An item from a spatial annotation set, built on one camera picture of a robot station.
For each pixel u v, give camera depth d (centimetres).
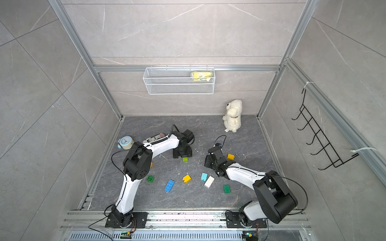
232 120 105
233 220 73
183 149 84
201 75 84
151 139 101
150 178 85
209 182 85
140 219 73
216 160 69
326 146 63
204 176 87
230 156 95
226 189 84
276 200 42
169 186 84
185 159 94
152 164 58
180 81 101
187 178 86
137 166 55
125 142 99
